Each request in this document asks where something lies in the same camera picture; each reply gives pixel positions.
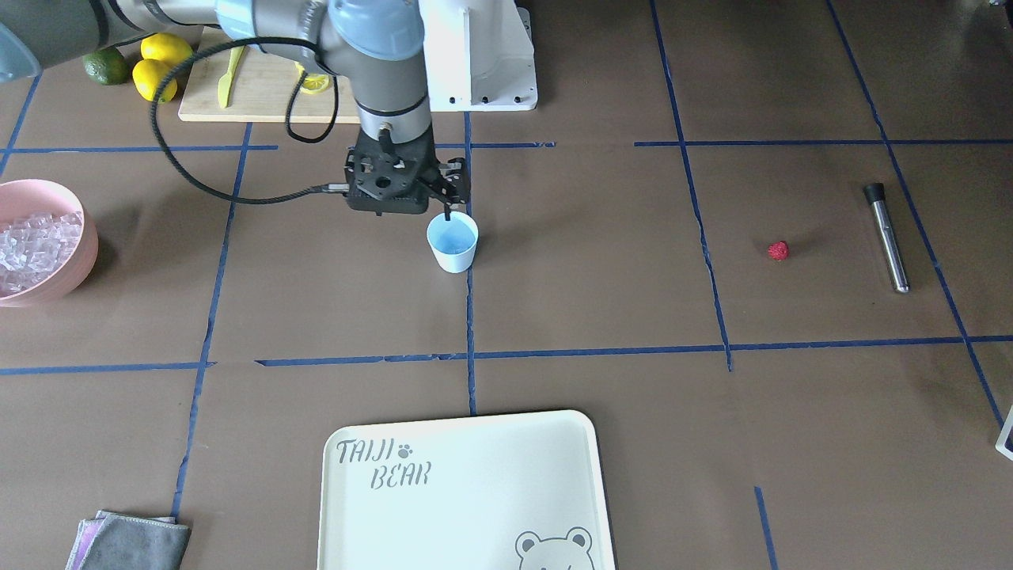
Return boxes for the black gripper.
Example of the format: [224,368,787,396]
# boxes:
[344,127,471,222]

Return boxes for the red strawberry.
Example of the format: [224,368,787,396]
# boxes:
[767,241,790,262]

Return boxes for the ice cubes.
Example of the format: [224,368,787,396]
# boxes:
[1,211,84,297]

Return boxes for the steel muddler black tip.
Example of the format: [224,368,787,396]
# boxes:
[863,183,909,295]

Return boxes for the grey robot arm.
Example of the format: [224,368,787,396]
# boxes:
[1,1,470,219]

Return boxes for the light blue plastic cup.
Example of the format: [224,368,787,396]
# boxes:
[426,211,479,274]

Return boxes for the lemon slices stack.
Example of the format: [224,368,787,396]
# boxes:
[294,63,332,95]

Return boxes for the wooden cutting board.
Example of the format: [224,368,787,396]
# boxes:
[178,28,359,125]

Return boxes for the yellow plastic knife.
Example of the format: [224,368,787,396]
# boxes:
[217,46,245,109]

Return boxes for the cream bear tray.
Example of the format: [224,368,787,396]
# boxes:
[316,410,617,569]

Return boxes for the yellow lemon far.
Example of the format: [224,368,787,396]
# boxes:
[140,32,193,68]

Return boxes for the yellow lemon near board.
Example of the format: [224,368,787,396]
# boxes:
[131,59,178,104]

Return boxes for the green avocado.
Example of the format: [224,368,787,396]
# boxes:
[81,47,131,86]

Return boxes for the pink bowl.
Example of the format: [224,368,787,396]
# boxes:
[1,178,99,307]

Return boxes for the grey folded cloth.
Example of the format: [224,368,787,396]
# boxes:
[65,510,191,569]

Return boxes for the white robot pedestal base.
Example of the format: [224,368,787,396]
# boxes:
[419,1,539,112]

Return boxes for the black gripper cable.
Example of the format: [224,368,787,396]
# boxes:
[149,38,353,205]

